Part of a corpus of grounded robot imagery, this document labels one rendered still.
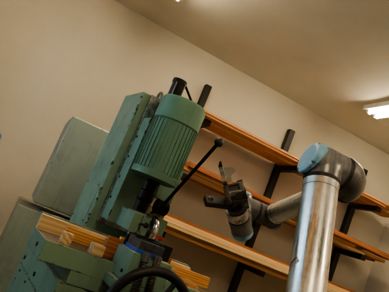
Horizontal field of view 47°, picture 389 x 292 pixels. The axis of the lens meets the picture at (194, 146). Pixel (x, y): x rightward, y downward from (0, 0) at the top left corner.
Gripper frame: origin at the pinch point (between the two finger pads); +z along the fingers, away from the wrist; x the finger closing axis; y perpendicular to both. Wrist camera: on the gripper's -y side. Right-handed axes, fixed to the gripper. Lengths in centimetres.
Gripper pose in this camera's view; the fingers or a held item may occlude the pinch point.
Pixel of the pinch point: (221, 174)
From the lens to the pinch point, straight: 166.5
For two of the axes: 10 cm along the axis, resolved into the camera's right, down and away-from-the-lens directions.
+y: 9.7, -2.5, -0.5
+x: 1.2, 6.1, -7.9
